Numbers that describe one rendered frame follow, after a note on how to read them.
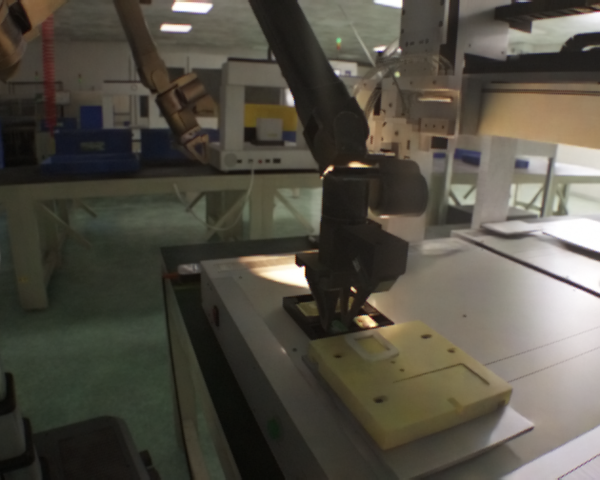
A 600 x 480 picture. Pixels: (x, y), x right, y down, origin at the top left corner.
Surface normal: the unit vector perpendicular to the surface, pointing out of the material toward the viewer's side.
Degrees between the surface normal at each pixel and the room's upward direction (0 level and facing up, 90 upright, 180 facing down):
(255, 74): 90
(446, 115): 90
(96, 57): 90
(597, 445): 0
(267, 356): 0
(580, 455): 0
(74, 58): 90
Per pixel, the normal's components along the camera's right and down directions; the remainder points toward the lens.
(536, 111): -0.92, 0.07
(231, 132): 0.39, 0.29
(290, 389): 0.04, -0.96
